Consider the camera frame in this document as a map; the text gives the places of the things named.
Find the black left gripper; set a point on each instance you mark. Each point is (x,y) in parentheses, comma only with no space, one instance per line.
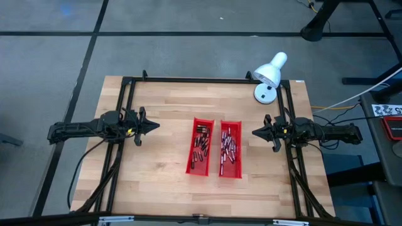
(139,128)

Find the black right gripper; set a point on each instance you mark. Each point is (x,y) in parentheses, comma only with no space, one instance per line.
(281,133)

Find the red plastic bin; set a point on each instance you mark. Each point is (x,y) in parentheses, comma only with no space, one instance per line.
(235,171)
(201,168)

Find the small cylindrical battery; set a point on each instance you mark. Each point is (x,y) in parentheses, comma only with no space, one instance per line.
(196,142)

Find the white desk lamp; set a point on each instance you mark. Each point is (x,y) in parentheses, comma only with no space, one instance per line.
(268,72)

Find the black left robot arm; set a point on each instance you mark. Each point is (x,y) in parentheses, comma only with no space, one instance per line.
(72,128)

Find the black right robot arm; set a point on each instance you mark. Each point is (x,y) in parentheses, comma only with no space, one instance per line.
(333,132)

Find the black table foot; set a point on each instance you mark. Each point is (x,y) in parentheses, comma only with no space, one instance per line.
(361,80)

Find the grey side table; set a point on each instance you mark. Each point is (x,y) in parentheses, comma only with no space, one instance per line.
(377,141)

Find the black desk leg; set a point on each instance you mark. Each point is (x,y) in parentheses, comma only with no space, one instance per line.
(317,25)

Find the paper with black marks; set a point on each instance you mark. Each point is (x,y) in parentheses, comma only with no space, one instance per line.
(386,110)

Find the red framed device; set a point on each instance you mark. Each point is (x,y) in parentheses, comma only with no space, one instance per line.
(394,127)

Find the grey round object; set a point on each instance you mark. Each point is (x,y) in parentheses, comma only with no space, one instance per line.
(398,150)

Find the grey furniture foot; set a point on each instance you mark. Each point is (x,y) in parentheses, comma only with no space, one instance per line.
(9,139)

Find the black chair base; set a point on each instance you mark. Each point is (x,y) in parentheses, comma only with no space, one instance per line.
(394,14)

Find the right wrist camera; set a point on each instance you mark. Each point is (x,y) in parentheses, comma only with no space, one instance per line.
(279,120)

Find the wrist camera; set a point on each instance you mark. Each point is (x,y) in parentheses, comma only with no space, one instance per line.
(132,114)
(279,120)

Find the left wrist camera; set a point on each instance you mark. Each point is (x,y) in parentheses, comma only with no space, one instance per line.
(132,114)

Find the black metal table frame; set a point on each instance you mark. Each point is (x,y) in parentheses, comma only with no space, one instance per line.
(188,79)

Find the silver metal bracket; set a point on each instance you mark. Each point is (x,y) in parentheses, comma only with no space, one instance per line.
(290,223)
(116,219)

